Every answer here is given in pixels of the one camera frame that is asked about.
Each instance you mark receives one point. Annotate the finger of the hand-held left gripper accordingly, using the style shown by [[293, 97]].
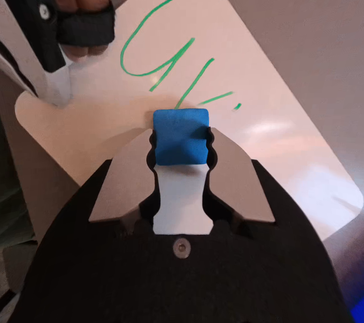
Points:
[[11, 69], [54, 86]]

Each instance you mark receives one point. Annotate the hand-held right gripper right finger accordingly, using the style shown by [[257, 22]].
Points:
[[236, 186]]

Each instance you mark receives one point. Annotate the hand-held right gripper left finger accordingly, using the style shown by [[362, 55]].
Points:
[[125, 186]]

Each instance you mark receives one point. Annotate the blue foam eraser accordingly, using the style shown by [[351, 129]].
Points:
[[180, 138]]

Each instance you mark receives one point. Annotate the white whiteboard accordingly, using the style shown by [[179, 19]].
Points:
[[256, 72]]

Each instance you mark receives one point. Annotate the blue plastic bin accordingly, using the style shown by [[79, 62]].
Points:
[[358, 311]]

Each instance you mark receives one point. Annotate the person's green sweatshirt torso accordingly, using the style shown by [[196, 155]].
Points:
[[14, 186]]

